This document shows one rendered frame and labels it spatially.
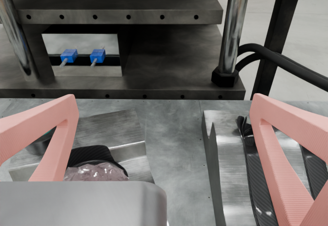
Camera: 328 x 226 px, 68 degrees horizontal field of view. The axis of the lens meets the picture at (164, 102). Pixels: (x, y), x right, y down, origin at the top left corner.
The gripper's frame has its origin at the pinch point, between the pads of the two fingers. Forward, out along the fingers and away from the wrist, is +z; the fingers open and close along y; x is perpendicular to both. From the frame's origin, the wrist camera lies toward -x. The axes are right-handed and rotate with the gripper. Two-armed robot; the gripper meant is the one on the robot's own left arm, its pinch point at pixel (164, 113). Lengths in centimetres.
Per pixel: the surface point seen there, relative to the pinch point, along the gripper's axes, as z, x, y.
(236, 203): 14.1, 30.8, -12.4
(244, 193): 15.7, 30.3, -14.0
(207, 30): 125, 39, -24
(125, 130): 29.8, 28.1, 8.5
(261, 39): 303, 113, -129
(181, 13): 74, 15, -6
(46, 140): 23.5, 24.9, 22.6
